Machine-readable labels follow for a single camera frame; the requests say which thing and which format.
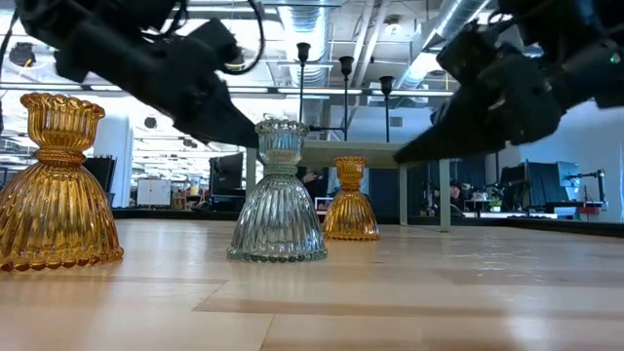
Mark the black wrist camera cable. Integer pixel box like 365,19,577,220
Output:
221,0,267,77

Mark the person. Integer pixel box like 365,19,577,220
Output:
446,178,469,212
295,166,329,202

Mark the black standing screen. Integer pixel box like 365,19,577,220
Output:
83,155,118,208

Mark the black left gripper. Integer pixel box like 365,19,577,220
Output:
53,21,259,148

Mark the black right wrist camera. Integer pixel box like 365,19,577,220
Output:
435,19,496,88

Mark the amber ribbed glass candle holder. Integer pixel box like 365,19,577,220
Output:
0,92,125,273
321,155,381,242

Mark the black computer monitor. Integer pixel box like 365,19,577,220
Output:
208,151,246,212

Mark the medium black candlestick holder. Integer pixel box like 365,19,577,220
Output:
338,55,356,142

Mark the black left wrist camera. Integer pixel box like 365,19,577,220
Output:
187,17,244,75

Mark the white cabinet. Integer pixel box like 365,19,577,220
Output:
136,177,174,208

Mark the black aluminium table frame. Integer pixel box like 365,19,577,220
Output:
110,207,624,240

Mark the black ceiling-mounted device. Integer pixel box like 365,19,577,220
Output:
8,41,38,68

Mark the clear ribbed glass candle holder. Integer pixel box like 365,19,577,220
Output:
225,118,329,263

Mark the mint green perforated metal shelf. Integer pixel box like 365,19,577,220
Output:
245,139,452,233

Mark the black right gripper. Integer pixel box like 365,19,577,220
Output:
394,46,566,165

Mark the tall black candlestick holder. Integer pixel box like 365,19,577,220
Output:
295,41,312,123

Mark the silver ribbed ventilation duct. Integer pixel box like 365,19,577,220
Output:
280,0,337,89

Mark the dark desk monitor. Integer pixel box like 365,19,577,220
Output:
499,160,582,209

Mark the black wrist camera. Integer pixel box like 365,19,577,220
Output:
187,17,244,75
435,19,496,88

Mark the long horizontal light bar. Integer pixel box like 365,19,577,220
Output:
0,81,457,98

